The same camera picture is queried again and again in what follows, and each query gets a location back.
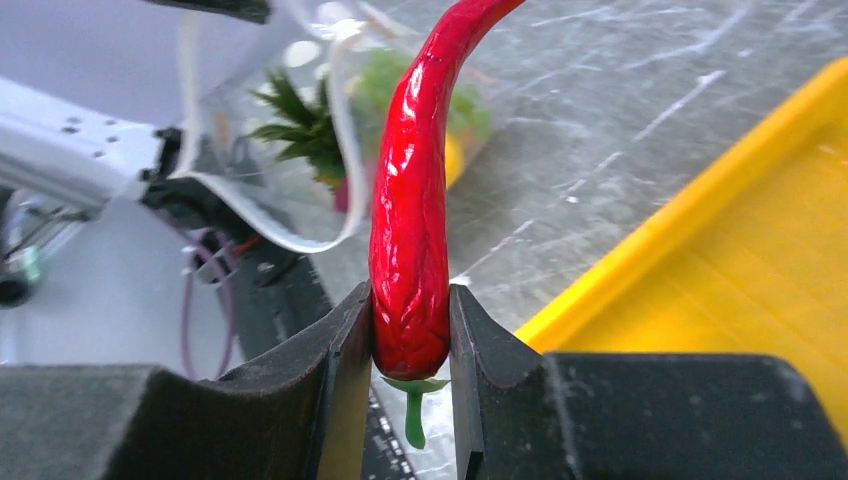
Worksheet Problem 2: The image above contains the red toy chili pepper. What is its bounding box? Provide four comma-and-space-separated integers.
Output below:
368, 1, 519, 449

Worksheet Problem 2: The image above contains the orange toy pineapple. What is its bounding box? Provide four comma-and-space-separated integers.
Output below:
248, 68, 346, 192

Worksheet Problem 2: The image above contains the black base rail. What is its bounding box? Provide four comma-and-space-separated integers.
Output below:
141, 128, 415, 479

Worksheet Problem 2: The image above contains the clear zip top bag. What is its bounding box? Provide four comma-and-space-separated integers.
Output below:
173, 0, 505, 256

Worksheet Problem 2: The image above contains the yellow plastic tray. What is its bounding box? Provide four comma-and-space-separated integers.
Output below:
517, 59, 847, 434

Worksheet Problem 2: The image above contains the yellow toy lemon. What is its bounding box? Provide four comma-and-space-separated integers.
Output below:
444, 133, 466, 189

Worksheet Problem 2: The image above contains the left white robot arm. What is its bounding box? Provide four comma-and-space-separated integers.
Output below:
1, 1, 273, 215

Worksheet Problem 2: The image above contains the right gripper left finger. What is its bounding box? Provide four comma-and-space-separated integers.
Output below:
1, 282, 371, 479

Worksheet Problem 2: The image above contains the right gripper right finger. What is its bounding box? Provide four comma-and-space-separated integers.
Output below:
450, 286, 847, 479

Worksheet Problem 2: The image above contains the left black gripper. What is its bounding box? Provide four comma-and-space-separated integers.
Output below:
147, 0, 272, 25

